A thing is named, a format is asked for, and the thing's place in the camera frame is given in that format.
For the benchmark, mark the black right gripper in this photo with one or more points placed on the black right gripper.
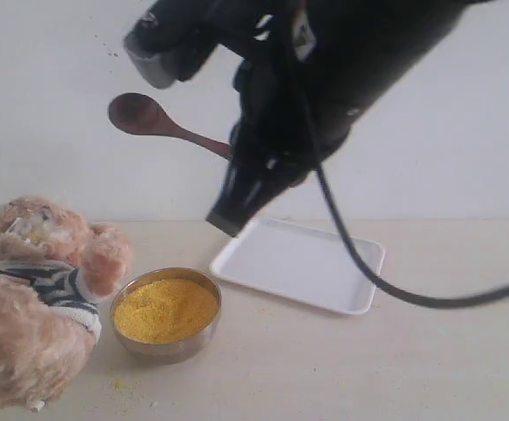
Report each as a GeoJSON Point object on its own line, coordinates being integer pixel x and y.
{"type": "Point", "coordinates": [288, 108]}

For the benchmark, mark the dark brown wooden spoon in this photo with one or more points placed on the dark brown wooden spoon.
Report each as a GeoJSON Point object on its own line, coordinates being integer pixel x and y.
{"type": "Point", "coordinates": [140, 115]}

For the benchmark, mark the beige teddy bear striped shirt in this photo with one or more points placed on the beige teddy bear striped shirt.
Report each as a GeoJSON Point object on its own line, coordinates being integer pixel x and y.
{"type": "Point", "coordinates": [56, 267]}

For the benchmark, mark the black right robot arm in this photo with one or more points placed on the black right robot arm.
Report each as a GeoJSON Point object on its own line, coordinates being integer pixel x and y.
{"type": "Point", "coordinates": [384, 39]}

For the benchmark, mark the white rectangular tray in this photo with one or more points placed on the white rectangular tray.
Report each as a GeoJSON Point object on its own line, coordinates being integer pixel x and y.
{"type": "Point", "coordinates": [296, 262]}

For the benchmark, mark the steel bowl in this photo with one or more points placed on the steel bowl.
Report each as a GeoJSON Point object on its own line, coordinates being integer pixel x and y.
{"type": "Point", "coordinates": [176, 351]}

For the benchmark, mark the yellow millet grains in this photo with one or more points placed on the yellow millet grains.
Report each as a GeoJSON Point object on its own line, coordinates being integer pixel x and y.
{"type": "Point", "coordinates": [165, 311]}

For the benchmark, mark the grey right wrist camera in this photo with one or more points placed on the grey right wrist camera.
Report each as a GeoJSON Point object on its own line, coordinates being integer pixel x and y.
{"type": "Point", "coordinates": [170, 42]}

